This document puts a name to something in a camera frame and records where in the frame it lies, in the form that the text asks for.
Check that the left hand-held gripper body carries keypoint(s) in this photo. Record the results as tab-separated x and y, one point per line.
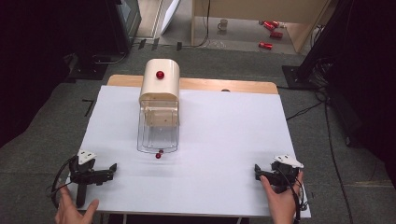
81	174

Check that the cream box with red knob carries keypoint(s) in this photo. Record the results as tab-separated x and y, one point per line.
160	85

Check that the white table cover sheet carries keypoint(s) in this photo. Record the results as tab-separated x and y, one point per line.
224	149

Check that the red can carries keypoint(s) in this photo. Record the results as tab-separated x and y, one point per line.
265	45
269	25
276	34

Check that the wooden table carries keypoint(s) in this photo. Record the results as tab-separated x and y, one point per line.
202	84

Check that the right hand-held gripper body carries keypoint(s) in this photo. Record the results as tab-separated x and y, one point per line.
286	174

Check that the clear plastic lid red knob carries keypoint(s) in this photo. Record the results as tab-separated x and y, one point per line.
158	137

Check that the person's left hand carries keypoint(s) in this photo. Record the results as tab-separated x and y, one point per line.
71	214

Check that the grey mug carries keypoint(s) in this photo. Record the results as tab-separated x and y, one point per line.
222	24

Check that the black metal stand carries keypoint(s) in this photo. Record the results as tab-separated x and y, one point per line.
314	56

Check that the person's right hand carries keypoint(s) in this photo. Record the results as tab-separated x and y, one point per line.
285	207

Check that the dark cabinet with screen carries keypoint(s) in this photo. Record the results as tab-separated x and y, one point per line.
126	21

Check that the white board panel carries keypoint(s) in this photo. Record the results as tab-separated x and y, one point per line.
169	14

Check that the light wooden shelf unit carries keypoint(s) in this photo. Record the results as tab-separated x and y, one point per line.
249	9

